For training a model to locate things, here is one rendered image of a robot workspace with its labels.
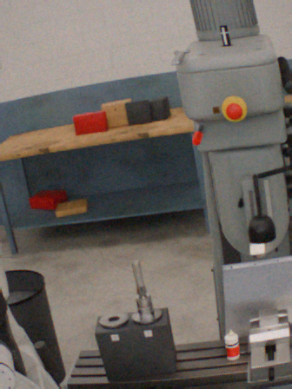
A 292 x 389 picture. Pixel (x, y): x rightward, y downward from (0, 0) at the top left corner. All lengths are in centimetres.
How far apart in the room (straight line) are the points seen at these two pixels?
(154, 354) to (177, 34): 432
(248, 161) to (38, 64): 471
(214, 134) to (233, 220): 25
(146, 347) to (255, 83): 89
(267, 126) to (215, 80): 21
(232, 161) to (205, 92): 25
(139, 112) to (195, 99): 407
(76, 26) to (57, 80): 54
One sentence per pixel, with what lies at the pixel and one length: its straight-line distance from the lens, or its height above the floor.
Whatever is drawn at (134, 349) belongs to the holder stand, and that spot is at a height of 105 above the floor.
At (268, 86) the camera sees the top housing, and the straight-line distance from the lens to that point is 169.
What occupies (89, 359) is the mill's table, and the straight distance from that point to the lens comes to 236.
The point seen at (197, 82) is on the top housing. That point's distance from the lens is 169.
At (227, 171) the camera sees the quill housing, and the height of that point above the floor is 157.
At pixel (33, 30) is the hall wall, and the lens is 641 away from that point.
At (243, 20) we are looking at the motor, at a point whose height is 194.
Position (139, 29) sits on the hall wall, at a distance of 619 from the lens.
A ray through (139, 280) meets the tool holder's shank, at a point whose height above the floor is 126.
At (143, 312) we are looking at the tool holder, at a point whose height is 116.
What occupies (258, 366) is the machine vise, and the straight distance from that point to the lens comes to 202.
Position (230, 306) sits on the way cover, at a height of 96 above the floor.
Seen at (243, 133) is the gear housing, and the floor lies 167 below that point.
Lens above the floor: 212
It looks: 18 degrees down
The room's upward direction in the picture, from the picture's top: 11 degrees counter-clockwise
